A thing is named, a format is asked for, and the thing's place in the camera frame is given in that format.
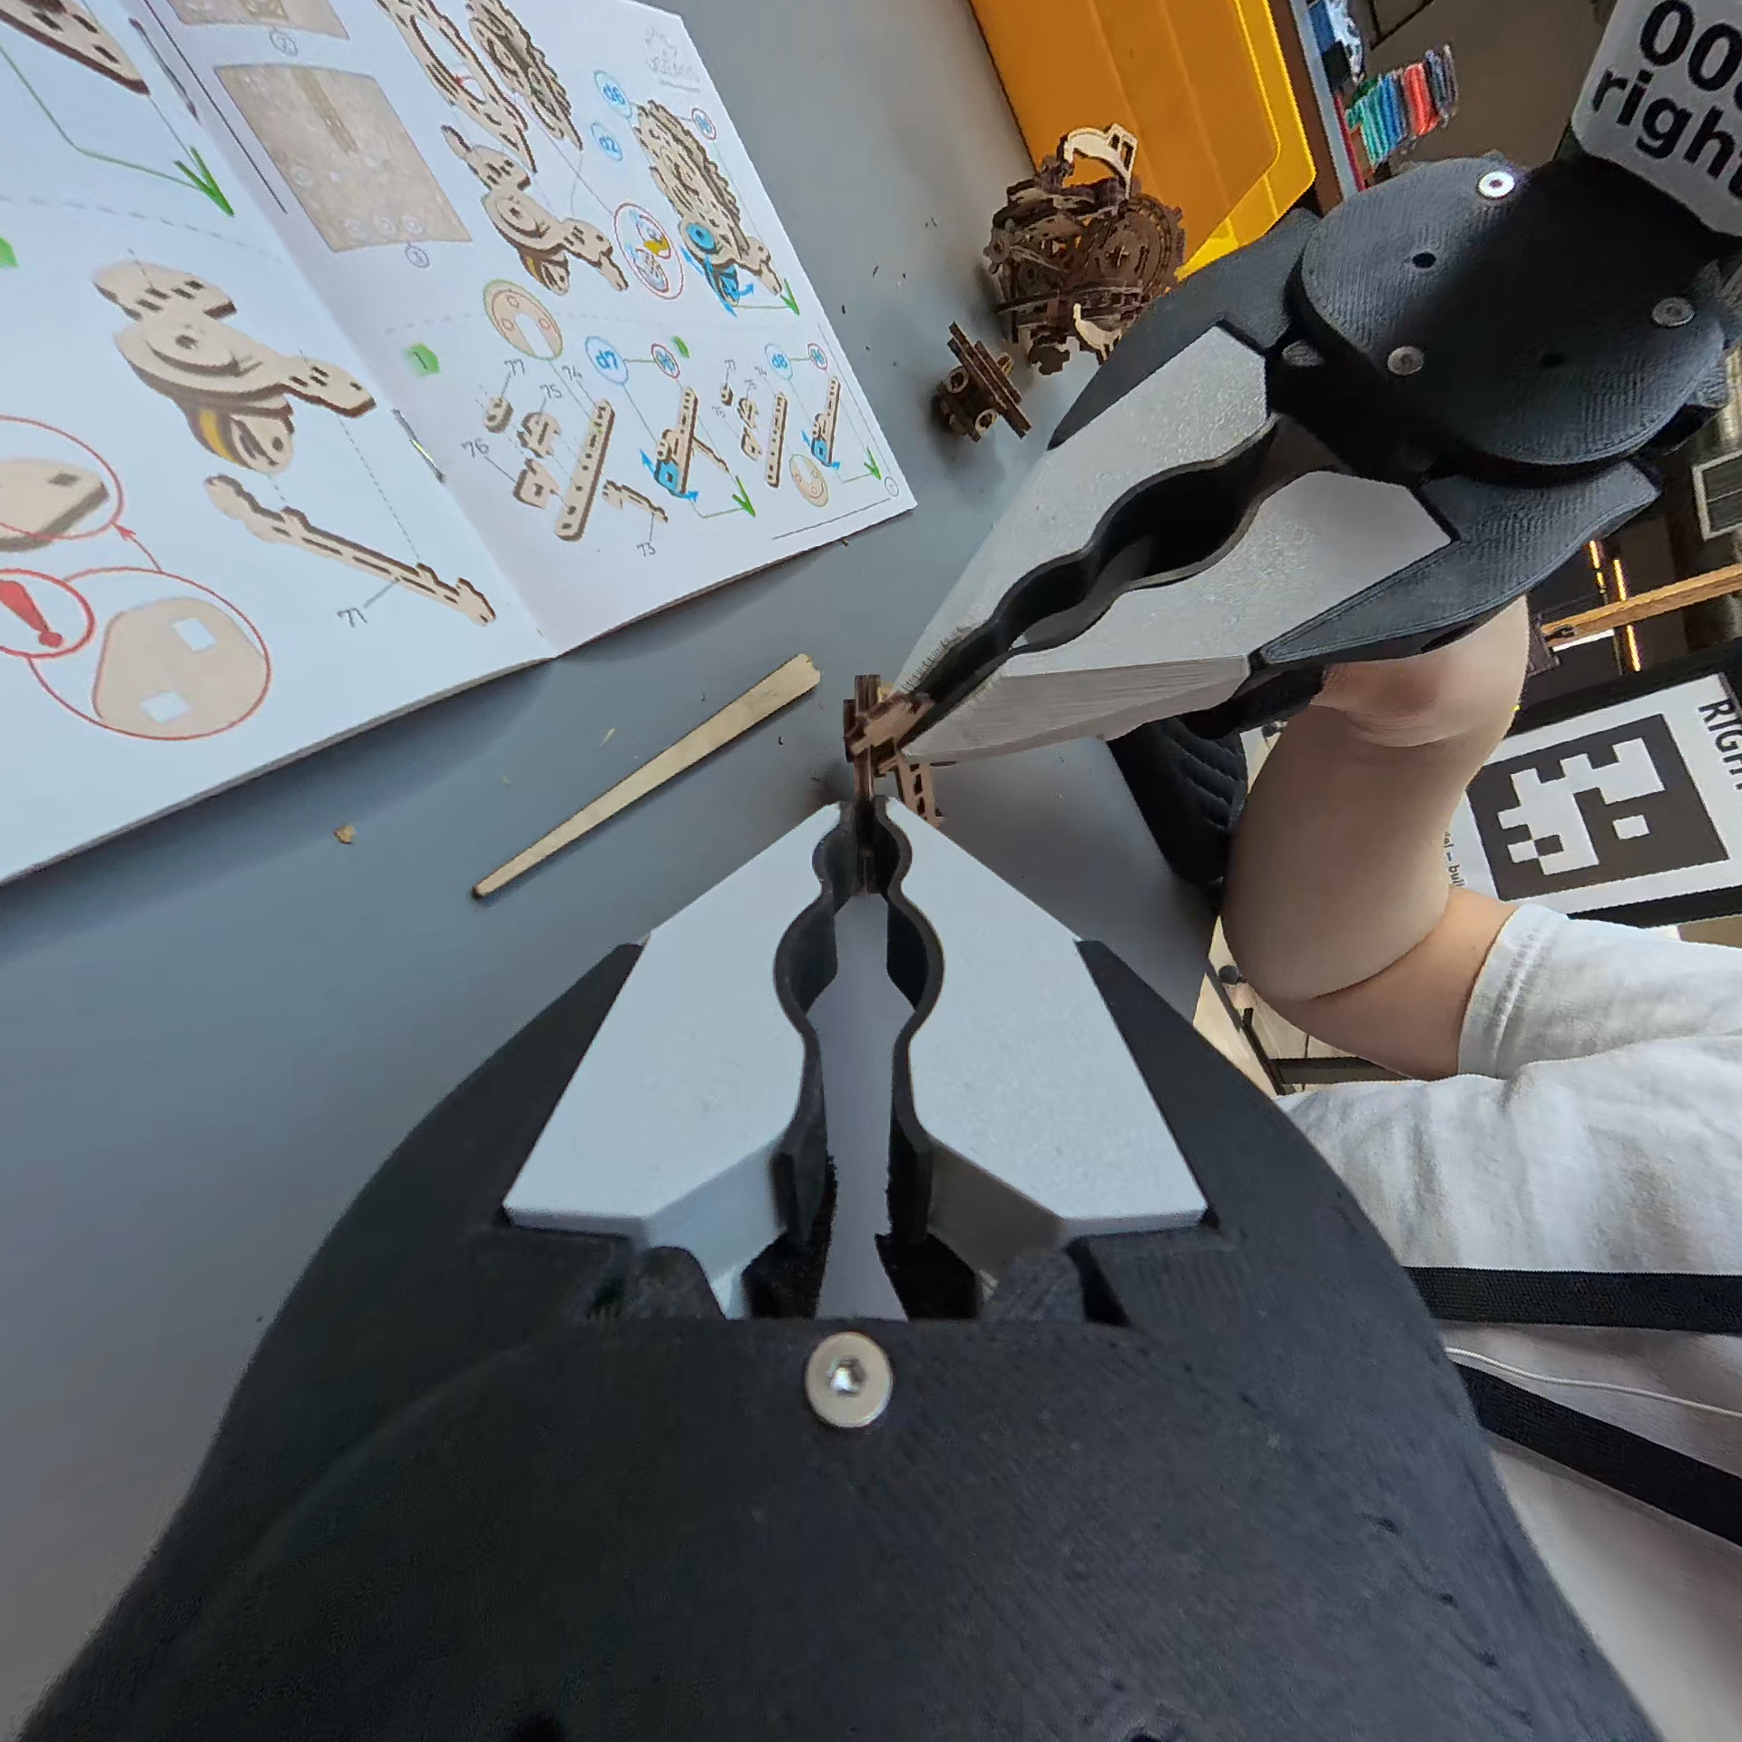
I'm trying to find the open assembly instruction booklet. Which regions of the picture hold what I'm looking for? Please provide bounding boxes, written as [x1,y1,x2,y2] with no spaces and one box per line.
[0,0,914,887]

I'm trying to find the row of coloured pens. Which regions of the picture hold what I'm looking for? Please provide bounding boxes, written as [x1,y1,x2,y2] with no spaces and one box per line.
[1339,47,1461,173]

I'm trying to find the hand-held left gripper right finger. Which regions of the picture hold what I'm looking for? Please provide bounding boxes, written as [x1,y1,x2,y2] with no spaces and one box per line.
[873,801,1210,1318]

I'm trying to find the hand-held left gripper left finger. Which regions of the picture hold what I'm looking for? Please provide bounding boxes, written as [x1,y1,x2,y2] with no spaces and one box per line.
[501,803,856,1318]

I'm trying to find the yellow plastic bin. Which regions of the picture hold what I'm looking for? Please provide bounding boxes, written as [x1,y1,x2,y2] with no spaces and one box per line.
[967,0,1318,274]

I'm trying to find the black webbing strap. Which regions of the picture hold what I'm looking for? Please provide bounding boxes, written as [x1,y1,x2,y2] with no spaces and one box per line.
[1449,1360,1742,1546]
[1401,1266,1742,1328]

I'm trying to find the framed black-and-white marker sign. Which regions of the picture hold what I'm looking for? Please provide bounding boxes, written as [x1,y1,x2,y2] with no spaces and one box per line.
[1443,668,1742,915]

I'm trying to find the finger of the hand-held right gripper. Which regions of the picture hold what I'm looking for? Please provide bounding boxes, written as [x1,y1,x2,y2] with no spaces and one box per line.
[899,477,1455,766]
[898,324,1281,709]

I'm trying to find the small wooden gear subassembly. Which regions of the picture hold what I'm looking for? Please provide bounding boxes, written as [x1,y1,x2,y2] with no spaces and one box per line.
[933,324,1030,446]

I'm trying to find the person's right hand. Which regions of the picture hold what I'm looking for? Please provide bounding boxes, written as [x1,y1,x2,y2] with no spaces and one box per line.
[1318,598,1529,746]

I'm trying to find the black quilted chair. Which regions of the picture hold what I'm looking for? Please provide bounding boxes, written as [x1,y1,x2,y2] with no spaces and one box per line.
[1117,721,1249,893]

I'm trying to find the person's white shirt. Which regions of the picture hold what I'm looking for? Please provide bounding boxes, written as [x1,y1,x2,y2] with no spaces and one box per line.
[1280,905,1742,1742]

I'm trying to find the assembled brown wooden model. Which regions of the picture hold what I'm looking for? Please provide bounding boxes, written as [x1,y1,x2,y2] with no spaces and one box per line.
[984,127,1188,376]

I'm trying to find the person's right forearm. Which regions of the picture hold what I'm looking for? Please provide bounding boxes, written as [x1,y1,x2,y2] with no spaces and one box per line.
[1218,709,1526,1086]

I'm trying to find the long notched wooden part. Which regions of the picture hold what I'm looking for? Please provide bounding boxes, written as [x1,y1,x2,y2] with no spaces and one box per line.
[842,672,929,769]

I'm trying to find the wooden part with wheel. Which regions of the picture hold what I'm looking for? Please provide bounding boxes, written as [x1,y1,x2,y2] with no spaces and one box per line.
[853,755,944,887]

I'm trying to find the tapered wooden stick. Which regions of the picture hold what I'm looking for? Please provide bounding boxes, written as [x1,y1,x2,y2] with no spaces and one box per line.
[471,652,821,902]

